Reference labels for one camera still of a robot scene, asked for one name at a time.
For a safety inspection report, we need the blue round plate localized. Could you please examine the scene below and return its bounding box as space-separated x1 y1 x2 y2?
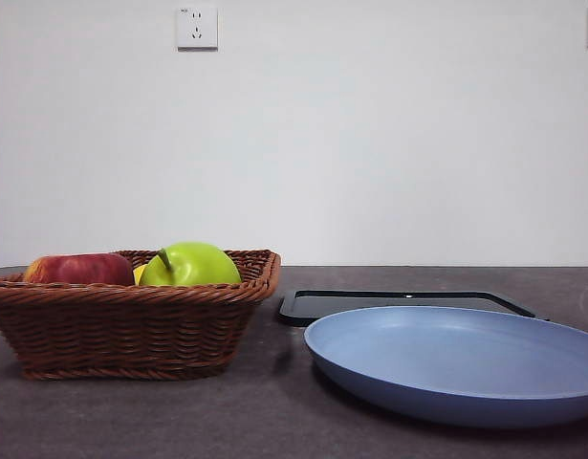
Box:
303 306 588 428

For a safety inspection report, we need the brown wicker basket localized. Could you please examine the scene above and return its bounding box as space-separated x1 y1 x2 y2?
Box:
0 248 282 383

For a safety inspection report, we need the black rectangular tray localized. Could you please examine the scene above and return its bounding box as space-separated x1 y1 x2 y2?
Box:
277 289 552 328

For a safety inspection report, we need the green apple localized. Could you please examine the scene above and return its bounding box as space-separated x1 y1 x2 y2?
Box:
139 241 242 288

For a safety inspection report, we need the red apple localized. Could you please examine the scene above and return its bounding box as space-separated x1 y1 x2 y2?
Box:
23 252 136 287

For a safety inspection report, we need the white wall socket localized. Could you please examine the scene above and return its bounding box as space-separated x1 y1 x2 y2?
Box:
176 6 219 53

